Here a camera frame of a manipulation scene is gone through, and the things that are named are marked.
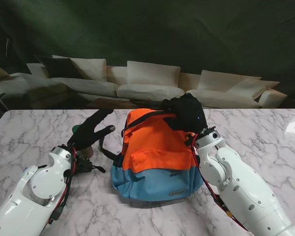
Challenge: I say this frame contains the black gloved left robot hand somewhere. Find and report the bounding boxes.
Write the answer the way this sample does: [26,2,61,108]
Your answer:
[67,109,116,151]

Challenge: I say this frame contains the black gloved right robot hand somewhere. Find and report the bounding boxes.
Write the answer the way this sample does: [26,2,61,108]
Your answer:
[159,93,209,135]

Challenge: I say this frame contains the coffee bottle with green cap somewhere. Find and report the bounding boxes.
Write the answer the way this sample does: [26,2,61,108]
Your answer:
[72,124,93,158]

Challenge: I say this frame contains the orange and blue backpack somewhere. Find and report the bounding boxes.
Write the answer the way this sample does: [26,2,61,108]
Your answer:
[98,108,205,202]

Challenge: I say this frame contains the wooden coffee table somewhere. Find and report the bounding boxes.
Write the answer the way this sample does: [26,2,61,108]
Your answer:
[87,97,163,110]

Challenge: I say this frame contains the cream sofa back cushion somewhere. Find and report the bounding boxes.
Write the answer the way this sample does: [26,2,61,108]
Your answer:
[127,60,181,87]
[227,78,280,100]
[51,55,107,82]
[198,70,262,93]

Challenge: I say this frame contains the cream sectional sofa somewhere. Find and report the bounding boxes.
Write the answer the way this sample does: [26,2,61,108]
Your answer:
[0,55,288,110]

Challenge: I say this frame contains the dark oval tray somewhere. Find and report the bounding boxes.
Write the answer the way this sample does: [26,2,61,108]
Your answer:
[129,98,163,108]

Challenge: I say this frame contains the dark brown sofa cushion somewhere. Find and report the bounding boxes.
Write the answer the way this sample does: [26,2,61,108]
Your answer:
[34,56,85,80]

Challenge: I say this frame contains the red black left arm cable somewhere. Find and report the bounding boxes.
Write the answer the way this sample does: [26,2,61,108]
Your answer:
[43,147,79,229]

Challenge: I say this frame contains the red black arm cable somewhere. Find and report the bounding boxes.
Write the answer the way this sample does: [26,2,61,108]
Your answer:
[184,134,251,232]
[43,147,79,229]

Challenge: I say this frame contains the red black right arm cable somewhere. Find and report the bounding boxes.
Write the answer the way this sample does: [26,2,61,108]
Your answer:
[184,134,251,232]

